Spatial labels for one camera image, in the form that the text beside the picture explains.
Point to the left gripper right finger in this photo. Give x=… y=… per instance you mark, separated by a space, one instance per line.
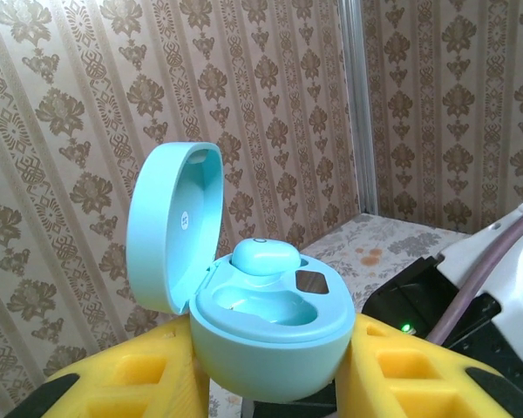
x=401 y=383

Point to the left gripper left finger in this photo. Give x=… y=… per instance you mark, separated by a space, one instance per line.
x=113 y=379

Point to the blue earbud charging case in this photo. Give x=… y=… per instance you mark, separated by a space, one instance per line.
x=266 y=348

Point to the blue earbud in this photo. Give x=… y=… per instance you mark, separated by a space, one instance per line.
x=261 y=259

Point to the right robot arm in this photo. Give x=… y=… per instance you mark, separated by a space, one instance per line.
x=518 y=283

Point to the aluminium corner post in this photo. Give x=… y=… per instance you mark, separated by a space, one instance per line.
x=357 y=109

